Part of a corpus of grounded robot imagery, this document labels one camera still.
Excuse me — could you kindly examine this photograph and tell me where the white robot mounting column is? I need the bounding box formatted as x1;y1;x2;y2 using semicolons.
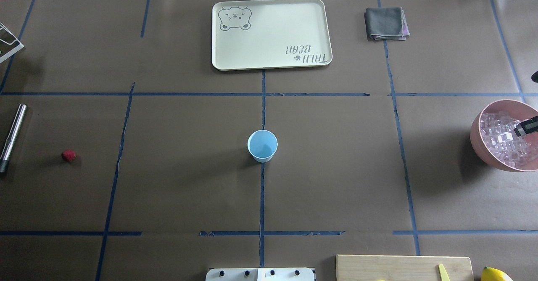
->
205;267;316;281

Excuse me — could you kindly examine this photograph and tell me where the red strawberry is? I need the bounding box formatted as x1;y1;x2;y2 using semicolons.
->
61;149;77;162

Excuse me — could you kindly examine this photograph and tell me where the bamboo cutting board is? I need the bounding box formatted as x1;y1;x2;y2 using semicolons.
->
335;254;474;281

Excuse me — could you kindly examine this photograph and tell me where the cream bear serving tray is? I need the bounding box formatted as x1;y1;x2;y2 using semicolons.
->
211;0;333;71

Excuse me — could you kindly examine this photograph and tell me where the yellow lemon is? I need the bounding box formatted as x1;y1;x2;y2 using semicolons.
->
480;266;513;281

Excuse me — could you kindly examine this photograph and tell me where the grey folded cloth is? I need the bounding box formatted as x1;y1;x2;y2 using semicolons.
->
364;7;411;41

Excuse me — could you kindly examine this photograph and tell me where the light blue plastic cup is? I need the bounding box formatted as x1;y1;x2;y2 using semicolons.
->
247;130;278;163

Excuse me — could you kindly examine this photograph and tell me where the steel muddler black tip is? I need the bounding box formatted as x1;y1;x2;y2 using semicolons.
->
0;104;27;174

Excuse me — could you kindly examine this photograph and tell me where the white wire cup rack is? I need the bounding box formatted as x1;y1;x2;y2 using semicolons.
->
0;23;24;63

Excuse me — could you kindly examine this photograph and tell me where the pink bowl of ice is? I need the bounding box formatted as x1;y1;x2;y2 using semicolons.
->
469;99;538;172

